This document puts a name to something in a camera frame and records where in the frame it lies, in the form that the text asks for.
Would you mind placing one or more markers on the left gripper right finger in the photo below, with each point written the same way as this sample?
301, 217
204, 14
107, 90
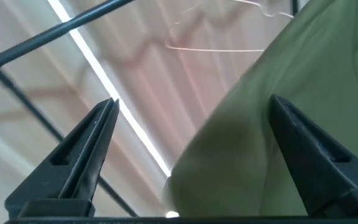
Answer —
328, 174

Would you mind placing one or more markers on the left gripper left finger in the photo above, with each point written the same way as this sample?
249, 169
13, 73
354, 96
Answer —
73, 168

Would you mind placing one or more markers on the green long-sleeved shirt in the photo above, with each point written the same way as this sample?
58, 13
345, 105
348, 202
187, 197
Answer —
306, 62

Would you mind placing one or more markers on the black clothes rack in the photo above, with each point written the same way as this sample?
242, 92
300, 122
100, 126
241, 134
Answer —
42, 37

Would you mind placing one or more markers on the pink clothes hanger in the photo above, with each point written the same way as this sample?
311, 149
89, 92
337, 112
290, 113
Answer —
213, 49
286, 15

